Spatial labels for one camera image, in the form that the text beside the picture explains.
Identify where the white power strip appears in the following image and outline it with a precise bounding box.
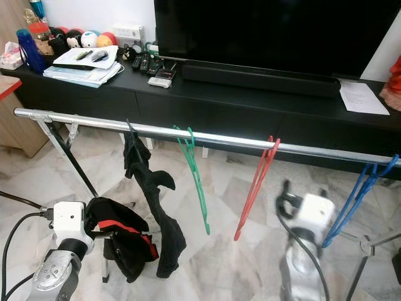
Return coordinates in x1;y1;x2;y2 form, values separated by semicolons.
112;24;143;43

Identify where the black tv console cabinet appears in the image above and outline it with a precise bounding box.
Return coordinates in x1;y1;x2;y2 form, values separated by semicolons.
18;65;401;173

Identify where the black shirt with logo print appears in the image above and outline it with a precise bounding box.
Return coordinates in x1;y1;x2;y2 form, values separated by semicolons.
124;132;187;278

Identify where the blue plastic hanger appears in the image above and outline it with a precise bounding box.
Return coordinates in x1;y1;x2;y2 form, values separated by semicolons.
321;154;400;248

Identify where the light wooden cabinet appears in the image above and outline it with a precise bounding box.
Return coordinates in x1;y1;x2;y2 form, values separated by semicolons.
0;0;51;157

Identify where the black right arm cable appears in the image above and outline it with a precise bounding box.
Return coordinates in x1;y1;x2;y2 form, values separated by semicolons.
278;213;333;301

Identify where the red plastic hanger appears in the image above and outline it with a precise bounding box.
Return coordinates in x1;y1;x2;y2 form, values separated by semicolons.
233;136;281;242

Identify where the white printed paper sheet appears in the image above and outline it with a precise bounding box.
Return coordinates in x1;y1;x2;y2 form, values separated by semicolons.
340;80;391;117

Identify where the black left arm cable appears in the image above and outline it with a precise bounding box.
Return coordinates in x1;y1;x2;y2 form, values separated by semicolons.
0;212;54;301

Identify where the black device with red label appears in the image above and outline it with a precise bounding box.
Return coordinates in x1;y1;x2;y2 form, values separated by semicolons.
155;65;176;82

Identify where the small white box device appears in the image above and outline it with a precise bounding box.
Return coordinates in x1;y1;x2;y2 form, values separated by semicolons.
147;77;173;88

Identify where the green plastic hanger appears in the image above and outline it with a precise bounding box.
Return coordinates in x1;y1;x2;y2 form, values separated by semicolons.
174;125;212;236

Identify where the black soundbar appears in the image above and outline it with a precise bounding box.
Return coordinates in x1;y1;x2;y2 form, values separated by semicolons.
180;61;342;98

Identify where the blue and gold trophy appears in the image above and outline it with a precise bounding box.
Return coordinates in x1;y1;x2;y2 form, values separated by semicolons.
28;0;49;24

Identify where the jar with red lid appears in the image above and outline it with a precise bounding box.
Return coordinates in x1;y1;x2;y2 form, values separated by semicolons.
29;22;52;56

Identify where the pink tissue pack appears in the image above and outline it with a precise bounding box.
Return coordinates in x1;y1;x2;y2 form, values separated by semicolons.
0;41;23;70

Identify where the stack of papers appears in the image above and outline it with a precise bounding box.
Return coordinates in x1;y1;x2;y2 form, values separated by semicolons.
43;46;123;88

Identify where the black flat television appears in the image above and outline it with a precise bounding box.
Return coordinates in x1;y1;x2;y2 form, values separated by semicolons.
154;0;401;79

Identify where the white and blue plush ball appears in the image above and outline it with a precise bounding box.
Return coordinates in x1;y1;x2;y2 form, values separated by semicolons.
80;30;99;48

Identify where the black plush toy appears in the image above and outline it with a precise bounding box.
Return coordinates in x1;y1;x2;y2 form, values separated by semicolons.
49;27;68;56

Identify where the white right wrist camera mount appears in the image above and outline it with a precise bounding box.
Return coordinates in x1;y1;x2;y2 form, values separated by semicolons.
294;193;336;242

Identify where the silver metal clothes rack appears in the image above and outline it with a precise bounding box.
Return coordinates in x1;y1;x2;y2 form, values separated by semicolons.
14;108;401;301

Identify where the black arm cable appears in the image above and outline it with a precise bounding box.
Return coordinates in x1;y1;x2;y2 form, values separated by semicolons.
278;213;333;301
0;212;54;301

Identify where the blue water bottle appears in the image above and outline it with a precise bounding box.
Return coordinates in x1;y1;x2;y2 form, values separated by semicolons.
17;29;48;75

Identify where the black and white plush ball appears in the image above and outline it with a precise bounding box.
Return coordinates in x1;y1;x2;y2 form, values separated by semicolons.
66;29;83;50

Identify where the dark navy red-striped shirt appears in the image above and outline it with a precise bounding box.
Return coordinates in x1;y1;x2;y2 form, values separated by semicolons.
85;196;159;283

